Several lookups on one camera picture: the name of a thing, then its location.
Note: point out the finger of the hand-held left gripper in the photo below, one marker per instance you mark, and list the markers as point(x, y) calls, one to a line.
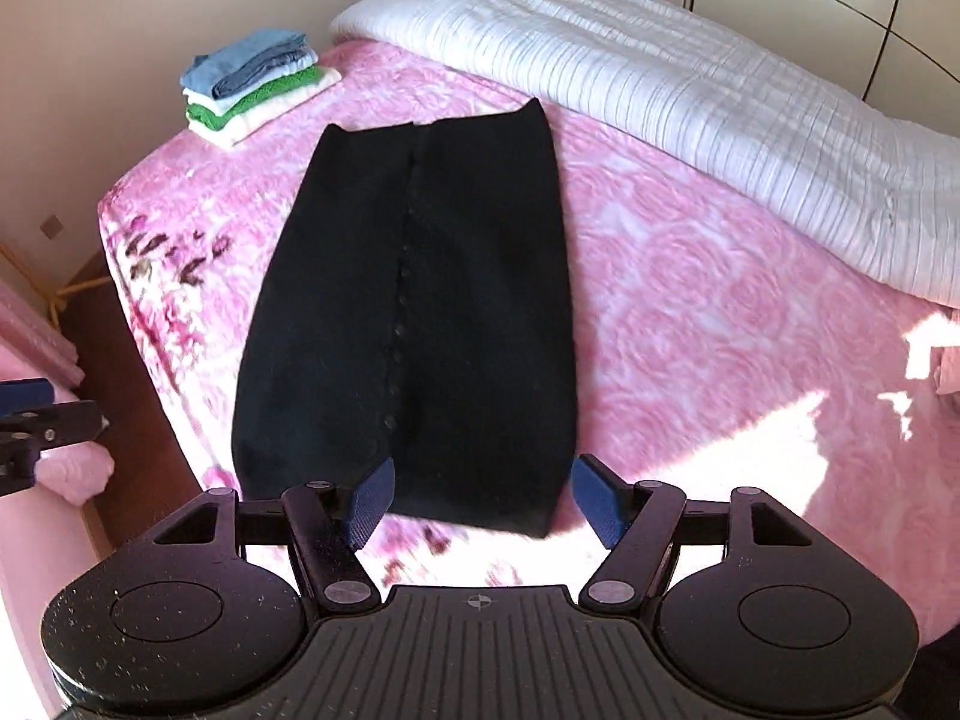
point(67, 424)
point(26, 393)

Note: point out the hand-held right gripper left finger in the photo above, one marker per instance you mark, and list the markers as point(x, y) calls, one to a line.
point(369, 502)

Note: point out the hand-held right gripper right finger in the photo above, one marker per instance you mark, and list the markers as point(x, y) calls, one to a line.
point(600, 499)

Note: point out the black garment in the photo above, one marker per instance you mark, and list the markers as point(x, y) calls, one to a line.
point(405, 315)

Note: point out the pink cloth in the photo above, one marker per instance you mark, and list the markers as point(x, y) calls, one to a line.
point(37, 345)

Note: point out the pink rose pattern blanket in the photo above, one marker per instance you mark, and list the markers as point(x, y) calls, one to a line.
point(712, 300)

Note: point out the folded light blue garment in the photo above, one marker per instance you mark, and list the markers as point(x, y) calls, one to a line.
point(196, 94)

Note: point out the folded green knit garment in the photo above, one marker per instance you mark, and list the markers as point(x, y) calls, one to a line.
point(225, 109)

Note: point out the folded white garment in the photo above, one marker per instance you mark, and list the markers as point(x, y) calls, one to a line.
point(251, 124)

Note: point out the folded blue jeans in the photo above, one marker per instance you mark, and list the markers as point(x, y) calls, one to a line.
point(259, 52)

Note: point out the white ribbed quilt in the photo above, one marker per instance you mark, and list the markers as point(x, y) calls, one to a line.
point(675, 90)

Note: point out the beige wall socket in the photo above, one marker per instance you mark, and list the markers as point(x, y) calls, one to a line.
point(51, 226)

